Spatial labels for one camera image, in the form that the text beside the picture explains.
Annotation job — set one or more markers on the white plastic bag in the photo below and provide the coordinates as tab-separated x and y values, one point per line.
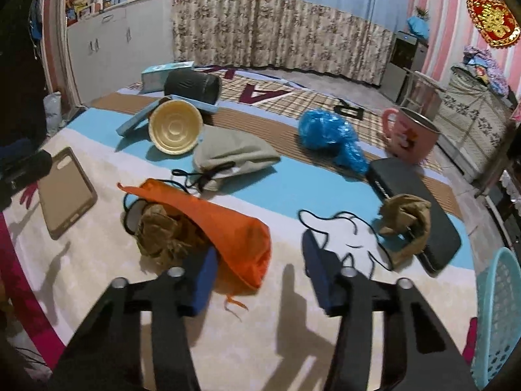
53	110

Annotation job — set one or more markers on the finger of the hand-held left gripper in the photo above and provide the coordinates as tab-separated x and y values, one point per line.
24	169

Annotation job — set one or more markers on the cloth covered chest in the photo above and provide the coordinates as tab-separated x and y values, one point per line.
472	118

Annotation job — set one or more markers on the red heart wall ornament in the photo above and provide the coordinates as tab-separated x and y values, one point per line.
492	20

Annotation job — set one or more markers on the black cylindrical speaker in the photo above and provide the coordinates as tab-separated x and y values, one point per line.
191	85

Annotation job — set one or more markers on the blue floral curtain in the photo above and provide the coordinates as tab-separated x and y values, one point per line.
264	36

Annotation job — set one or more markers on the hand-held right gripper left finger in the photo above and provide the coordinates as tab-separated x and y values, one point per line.
205	281

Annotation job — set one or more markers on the brown cutting board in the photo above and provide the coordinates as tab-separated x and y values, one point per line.
65	191

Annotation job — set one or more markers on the metal frame stool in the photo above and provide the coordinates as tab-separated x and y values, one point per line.
419	79

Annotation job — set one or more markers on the printed blanket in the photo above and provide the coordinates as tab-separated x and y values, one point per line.
252	350

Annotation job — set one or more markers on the pink metal mug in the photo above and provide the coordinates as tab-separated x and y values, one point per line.
407	142

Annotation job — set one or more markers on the teal plastic basket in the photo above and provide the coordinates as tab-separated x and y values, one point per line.
500	305

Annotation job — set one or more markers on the light blue box lid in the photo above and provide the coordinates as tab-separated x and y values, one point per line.
132	124

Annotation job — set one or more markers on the blue plastic bag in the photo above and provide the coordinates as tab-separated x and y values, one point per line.
321	128

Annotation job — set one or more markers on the yellow plastic bowl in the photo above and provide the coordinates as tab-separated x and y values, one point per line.
175	126

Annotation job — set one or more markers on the blue cloth bundle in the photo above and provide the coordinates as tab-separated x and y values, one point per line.
419	27

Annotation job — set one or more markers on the white cabinet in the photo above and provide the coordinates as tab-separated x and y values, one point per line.
110	49

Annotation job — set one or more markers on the black rectangular case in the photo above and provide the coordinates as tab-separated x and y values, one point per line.
439	228

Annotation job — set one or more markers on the brown cloth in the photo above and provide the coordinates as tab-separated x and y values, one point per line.
163	236
403	211

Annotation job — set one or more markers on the grey water dispenser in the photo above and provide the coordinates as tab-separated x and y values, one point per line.
401	65

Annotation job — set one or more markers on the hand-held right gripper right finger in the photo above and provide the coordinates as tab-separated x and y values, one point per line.
319	273

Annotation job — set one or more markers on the pile of clothes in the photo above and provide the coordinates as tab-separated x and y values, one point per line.
488	65

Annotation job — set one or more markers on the teal cardboard box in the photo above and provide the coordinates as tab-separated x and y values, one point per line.
156	75

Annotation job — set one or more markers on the small potted plant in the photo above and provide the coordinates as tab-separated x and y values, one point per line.
421	12

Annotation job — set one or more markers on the low table with lace cloth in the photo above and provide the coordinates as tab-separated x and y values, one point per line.
508	187

